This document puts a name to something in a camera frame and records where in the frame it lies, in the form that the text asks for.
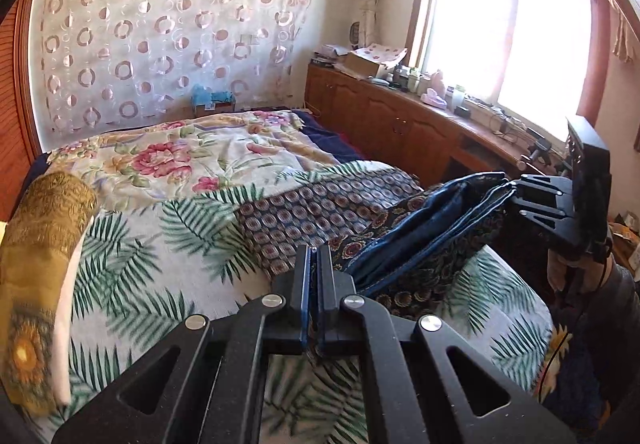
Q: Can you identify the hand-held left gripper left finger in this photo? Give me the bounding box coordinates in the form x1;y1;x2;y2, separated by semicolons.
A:
52;244;311;444

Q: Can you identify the teal tissue box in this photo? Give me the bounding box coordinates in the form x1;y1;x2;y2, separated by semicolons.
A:
192;84;237;113

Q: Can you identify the golden sunflower pillow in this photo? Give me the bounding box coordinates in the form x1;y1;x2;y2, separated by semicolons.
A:
0;171;99;418

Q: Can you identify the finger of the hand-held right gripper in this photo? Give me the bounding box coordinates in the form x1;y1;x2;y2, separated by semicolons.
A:
517;207;576;251
507;174;573;211

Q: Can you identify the wooden cabinet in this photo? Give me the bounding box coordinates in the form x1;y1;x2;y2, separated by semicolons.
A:
305;62;551;190

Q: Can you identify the white power strip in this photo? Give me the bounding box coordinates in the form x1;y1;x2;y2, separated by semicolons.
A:
467;104;527;141

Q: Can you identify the cardboard box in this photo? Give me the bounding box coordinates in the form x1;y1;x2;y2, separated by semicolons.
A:
345;52;387;78

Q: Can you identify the wooden slatted door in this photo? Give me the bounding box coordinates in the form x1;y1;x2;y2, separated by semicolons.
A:
0;0;47;221

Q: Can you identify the person's right hand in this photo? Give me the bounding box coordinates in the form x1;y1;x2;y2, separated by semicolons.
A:
546;248;587;296

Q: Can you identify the wooden framed window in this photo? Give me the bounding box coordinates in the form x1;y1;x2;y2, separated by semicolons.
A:
405;0;612;126

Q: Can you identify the pink figurine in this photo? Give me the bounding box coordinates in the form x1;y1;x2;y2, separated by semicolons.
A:
420;69;449;108

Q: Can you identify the navy sunflower cloth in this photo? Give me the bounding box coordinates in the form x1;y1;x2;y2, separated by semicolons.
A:
539;324;617;431

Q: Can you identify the navy circle patterned shirt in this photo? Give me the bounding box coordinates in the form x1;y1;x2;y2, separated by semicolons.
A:
235;171;518;321

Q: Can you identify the navy blanket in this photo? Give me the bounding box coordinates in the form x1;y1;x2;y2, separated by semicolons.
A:
292;109;367;163

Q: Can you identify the floral paper sheet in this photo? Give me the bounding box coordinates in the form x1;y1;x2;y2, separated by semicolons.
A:
360;44;409;66

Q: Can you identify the black cable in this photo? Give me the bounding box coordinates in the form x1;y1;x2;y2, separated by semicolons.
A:
536;244;614;397

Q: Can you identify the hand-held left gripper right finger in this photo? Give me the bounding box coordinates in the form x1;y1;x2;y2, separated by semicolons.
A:
315;244;578;444

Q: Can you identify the floral quilt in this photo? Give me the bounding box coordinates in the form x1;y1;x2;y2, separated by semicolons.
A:
47;109;351;216

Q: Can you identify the palm leaf bedsheet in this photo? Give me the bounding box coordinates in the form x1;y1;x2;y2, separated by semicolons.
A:
50;161;556;444

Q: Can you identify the circle patterned sheer curtain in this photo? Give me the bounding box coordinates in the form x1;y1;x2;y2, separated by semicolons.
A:
37;0;313;135

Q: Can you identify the beige curtain valance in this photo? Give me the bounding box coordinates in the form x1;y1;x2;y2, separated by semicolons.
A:
605;0;640;66

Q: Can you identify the person's right forearm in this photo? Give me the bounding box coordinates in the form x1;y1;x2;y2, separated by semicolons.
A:
565;261;640;377

